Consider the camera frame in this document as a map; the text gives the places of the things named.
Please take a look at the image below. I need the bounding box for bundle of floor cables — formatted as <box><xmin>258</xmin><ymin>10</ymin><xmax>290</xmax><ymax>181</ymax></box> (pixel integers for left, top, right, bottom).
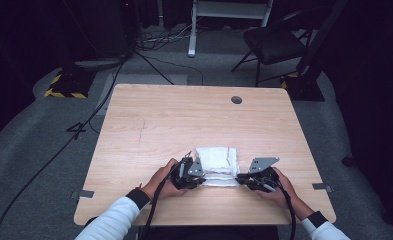
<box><xmin>136</xmin><ymin>18</ymin><xmax>200</xmax><ymax>52</ymax></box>

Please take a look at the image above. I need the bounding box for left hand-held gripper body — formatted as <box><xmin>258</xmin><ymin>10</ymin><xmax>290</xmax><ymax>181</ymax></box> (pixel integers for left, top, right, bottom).
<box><xmin>171</xmin><ymin>151</ymin><xmax>207</xmax><ymax>190</ymax></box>

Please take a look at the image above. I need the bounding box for person's left hand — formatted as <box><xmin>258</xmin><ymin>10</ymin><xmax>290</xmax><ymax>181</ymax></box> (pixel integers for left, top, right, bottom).
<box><xmin>140</xmin><ymin>157</ymin><xmax>189</xmax><ymax>201</ymax></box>

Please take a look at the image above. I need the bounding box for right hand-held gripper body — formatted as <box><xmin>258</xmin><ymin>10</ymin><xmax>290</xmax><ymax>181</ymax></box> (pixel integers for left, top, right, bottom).
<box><xmin>246</xmin><ymin>156</ymin><xmax>281</xmax><ymax>193</ymax></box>

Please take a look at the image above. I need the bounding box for person's dark lap clothing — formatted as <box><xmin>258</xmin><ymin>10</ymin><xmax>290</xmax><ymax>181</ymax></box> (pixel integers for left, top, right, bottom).
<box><xmin>140</xmin><ymin>225</ymin><xmax>280</xmax><ymax>240</ymax></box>

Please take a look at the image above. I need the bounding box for long black floor cable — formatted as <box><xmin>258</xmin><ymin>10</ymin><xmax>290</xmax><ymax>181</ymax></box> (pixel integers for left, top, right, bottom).
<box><xmin>0</xmin><ymin>54</ymin><xmax>132</xmax><ymax>240</ymax></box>

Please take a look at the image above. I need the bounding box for grey tape piece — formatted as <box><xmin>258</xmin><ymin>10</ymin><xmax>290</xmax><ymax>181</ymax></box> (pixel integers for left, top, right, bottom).
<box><xmin>70</xmin><ymin>188</ymin><xmax>95</xmax><ymax>201</ymax></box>
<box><xmin>311</xmin><ymin>182</ymin><xmax>335</xmax><ymax>194</ymax></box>

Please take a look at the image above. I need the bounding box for person's right hand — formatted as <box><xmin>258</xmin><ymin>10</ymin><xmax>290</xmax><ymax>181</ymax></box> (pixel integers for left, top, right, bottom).
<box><xmin>255</xmin><ymin>166</ymin><xmax>299</xmax><ymax>210</ymax></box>

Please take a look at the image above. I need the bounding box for black folding chair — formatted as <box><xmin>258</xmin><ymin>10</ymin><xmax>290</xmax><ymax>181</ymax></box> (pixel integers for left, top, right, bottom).
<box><xmin>230</xmin><ymin>7</ymin><xmax>314</xmax><ymax>88</ymax></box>

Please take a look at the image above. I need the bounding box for hand-held gripper black cable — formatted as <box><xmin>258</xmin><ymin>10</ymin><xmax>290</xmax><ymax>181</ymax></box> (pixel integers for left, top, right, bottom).
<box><xmin>139</xmin><ymin>159</ymin><xmax>186</xmax><ymax>240</ymax></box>
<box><xmin>275</xmin><ymin>183</ymin><xmax>297</xmax><ymax>240</ymax></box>

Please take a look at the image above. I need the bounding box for thin black floor cable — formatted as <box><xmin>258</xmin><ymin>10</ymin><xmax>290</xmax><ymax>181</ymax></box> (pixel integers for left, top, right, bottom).
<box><xmin>143</xmin><ymin>54</ymin><xmax>205</xmax><ymax>86</ymax></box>

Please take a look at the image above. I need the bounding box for white metal desk frame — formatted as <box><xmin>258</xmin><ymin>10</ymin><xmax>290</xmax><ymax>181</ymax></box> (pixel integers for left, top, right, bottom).
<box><xmin>187</xmin><ymin>0</ymin><xmax>275</xmax><ymax>59</ymax></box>

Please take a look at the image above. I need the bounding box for left hand-held gripper black cable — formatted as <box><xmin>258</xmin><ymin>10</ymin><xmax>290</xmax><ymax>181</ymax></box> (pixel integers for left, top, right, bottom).
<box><xmin>139</xmin><ymin>159</ymin><xmax>186</xmax><ymax>240</ymax></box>

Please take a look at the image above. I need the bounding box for white towel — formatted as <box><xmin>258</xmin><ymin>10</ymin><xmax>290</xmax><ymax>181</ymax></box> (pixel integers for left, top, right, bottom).
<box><xmin>195</xmin><ymin>146</ymin><xmax>242</xmax><ymax>188</ymax></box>

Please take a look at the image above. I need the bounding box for dark tall box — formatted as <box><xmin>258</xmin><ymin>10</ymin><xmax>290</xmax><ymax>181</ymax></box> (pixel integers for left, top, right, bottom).
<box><xmin>71</xmin><ymin>0</ymin><xmax>139</xmax><ymax>70</ymax></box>

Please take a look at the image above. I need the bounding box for right hand-held gripper black cable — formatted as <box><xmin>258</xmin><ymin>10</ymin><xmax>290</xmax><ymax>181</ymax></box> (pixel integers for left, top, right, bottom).
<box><xmin>275</xmin><ymin>183</ymin><xmax>297</xmax><ymax>240</ymax></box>

